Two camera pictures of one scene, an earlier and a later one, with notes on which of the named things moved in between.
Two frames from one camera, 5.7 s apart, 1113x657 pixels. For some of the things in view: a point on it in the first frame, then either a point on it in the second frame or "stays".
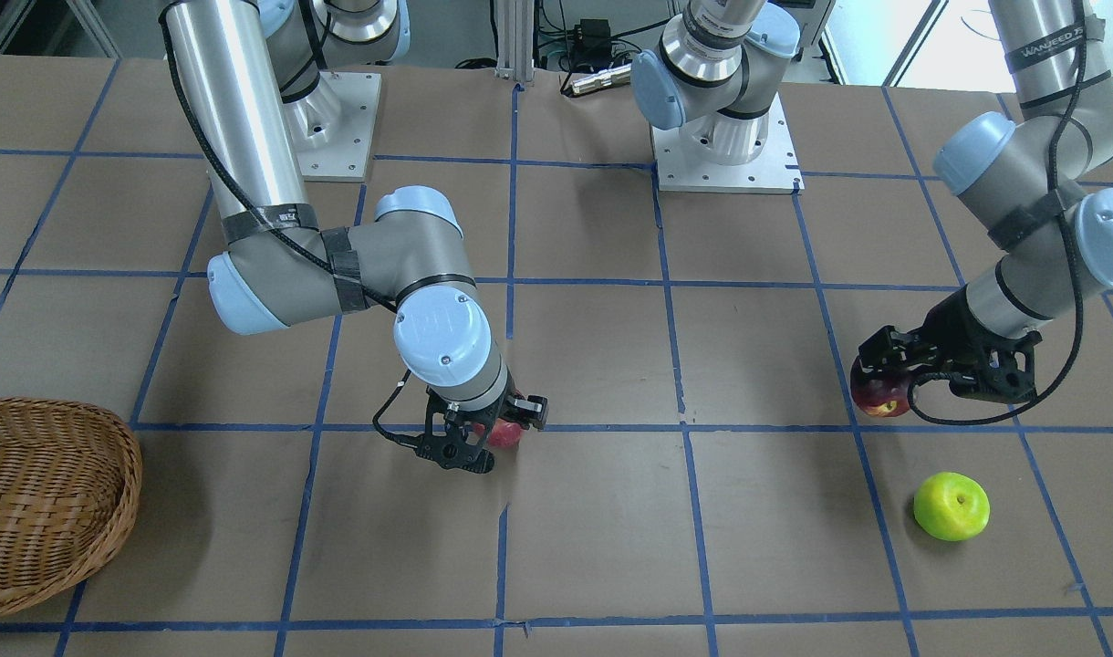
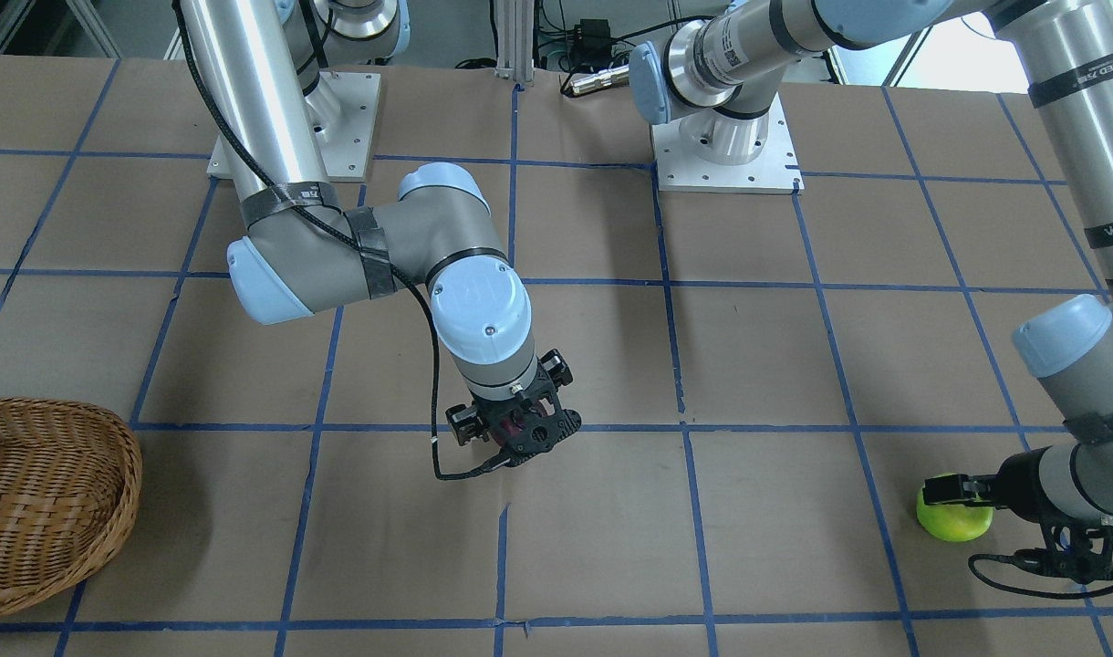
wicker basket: [55, 484] stays
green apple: [951, 506] stays
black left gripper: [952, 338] -> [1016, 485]
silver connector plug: [618, 76] stays
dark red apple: [879, 396] -> [507, 430]
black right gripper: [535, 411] -> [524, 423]
